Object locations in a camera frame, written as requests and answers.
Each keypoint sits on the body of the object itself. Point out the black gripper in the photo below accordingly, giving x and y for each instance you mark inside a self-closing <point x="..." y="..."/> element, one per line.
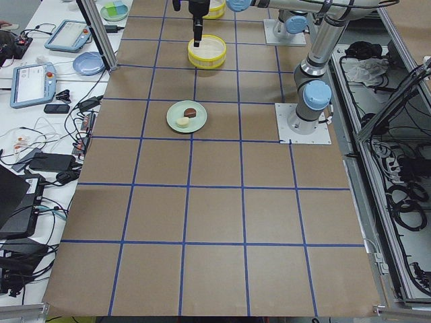
<point x="197" y="8"/>

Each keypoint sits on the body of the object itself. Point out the yellow bamboo steamer basket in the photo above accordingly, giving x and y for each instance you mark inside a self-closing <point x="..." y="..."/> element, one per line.
<point x="210" y="54"/>

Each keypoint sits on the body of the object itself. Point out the brown chocolate bun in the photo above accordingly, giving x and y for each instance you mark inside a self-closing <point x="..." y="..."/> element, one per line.
<point x="190" y="113"/>

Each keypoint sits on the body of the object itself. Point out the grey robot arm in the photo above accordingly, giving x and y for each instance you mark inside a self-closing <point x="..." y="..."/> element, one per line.
<point x="287" y="30"/>
<point x="314" y="95"/>

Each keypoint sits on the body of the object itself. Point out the green plate with blocks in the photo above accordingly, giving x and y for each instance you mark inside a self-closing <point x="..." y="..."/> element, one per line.
<point x="114" y="11"/>

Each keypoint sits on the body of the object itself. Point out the light green plate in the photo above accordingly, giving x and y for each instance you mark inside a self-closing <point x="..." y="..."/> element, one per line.
<point x="176" y="111"/>

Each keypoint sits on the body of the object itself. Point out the white steamed bun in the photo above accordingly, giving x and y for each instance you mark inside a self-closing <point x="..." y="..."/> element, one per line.
<point x="183" y="122"/>

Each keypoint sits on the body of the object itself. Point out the blue plate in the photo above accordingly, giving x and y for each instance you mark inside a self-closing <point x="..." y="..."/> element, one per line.
<point x="88" y="63"/>

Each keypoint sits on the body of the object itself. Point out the upper teach pendant tablet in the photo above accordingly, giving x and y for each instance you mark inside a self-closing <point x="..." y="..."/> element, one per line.
<point x="70" y="36"/>

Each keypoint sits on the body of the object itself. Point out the teach pendant tablet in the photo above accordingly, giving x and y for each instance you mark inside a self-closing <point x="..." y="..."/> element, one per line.
<point x="33" y="85"/>
<point x="70" y="36"/>

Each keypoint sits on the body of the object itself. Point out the lower teach pendant tablet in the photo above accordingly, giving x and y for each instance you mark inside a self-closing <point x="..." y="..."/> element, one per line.
<point x="33" y="85"/>

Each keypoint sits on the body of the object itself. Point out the black power adapter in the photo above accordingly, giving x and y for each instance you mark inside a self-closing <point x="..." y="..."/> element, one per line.
<point x="51" y="162"/>

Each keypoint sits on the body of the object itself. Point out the black laptop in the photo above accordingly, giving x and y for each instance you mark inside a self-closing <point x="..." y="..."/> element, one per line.
<point x="21" y="196"/>

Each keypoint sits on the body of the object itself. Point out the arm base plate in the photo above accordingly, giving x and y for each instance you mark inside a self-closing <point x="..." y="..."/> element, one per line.
<point x="294" y="130"/>
<point x="277" y="35"/>

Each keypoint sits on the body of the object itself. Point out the aluminium frame post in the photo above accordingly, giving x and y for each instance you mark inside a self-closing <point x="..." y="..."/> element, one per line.
<point x="94" y="22"/>

